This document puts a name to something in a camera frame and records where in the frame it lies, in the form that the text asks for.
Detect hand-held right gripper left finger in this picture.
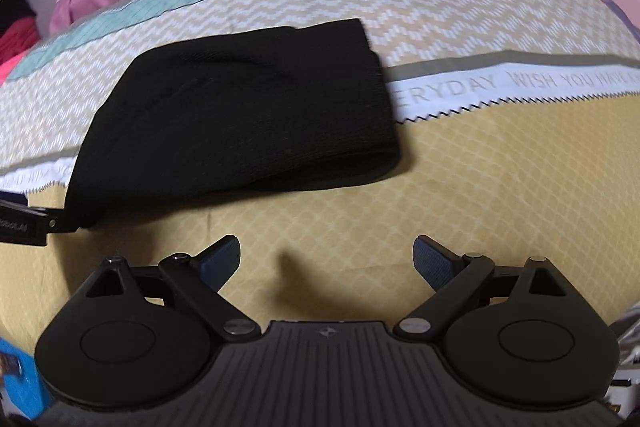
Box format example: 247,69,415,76
85,235,264,343

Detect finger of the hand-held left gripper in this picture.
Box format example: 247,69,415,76
47,206,81,234

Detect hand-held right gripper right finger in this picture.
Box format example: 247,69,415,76
394,235,569,339

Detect black pants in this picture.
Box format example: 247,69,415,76
64,18,401,232

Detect patterned yellow teal quilt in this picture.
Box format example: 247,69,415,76
0,0,640,360

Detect blue packet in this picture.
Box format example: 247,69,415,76
0,336,55,422

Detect red pink garment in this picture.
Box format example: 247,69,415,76
0,18,43,84

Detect white clutter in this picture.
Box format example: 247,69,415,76
606,301,640,414

